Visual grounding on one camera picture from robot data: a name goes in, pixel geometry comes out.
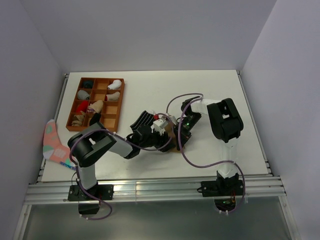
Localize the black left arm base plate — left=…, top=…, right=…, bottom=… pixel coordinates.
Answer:
left=67, top=183, right=114, bottom=202

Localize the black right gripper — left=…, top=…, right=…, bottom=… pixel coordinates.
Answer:
left=172, top=112, right=202, bottom=151

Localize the aluminium frame rail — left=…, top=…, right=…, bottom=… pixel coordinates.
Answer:
left=23, top=175, right=286, bottom=205

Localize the tan ribbed sock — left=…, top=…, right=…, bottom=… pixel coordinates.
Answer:
left=163, top=126, right=191, bottom=153

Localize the red rolled sock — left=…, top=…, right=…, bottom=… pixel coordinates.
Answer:
left=75, top=100, right=89, bottom=113

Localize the black white striped sock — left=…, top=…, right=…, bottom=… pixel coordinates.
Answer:
left=130, top=110, right=155, bottom=133

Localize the dark teal rolled sock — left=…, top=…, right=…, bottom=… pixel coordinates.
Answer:
left=82, top=80, right=94, bottom=89

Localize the grey rolled sock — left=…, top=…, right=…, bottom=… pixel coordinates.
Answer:
left=77, top=89, right=91, bottom=101

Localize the brown compartment sock tray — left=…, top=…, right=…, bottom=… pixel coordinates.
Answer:
left=66, top=77, right=125, bottom=132

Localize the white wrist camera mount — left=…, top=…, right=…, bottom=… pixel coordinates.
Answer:
left=154, top=113, right=178, bottom=125

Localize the pink patterned sock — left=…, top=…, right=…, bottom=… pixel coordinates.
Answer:
left=42, top=119, right=76, bottom=171

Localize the tan patterned rolled sock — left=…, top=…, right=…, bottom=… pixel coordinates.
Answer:
left=71, top=112, right=86, bottom=127

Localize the black rolled sock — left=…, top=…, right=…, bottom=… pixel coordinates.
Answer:
left=89, top=112, right=101, bottom=126

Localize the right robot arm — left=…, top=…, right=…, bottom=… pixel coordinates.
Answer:
left=174, top=96, right=244, bottom=195

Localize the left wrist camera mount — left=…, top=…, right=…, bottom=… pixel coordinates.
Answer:
left=152, top=118, right=168, bottom=136

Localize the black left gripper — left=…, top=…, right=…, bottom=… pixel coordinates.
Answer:
left=139, top=127, right=175, bottom=152

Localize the white rolled sock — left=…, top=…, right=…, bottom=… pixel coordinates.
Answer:
left=107, top=79, right=122, bottom=90

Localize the beige rolled sock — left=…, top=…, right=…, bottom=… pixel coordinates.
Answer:
left=87, top=100, right=104, bottom=114

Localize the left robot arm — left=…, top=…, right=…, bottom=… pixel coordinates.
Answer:
left=67, top=122, right=176, bottom=200

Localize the cream rolled sock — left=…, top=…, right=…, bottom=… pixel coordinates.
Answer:
left=105, top=91, right=121, bottom=102

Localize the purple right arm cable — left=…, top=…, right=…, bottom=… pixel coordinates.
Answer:
left=166, top=92, right=247, bottom=215

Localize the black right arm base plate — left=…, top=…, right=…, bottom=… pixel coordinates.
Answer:
left=197, top=173, right=245, bottom=197

